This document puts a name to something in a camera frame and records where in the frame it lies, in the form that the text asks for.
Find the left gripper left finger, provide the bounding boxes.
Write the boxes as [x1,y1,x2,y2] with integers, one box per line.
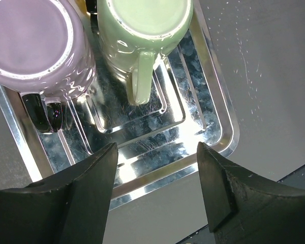
[0,143,118,243]

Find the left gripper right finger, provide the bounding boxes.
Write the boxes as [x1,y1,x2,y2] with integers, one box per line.
[197,142,305,243]

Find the lilac purple mug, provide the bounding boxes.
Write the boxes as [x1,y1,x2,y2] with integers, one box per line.
[0,0,97,134]

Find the light green mug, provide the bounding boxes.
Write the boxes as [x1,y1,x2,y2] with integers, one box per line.
[97,0,194,105]

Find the silver metal tray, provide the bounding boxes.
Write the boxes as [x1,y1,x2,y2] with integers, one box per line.
[0,1,239,209]

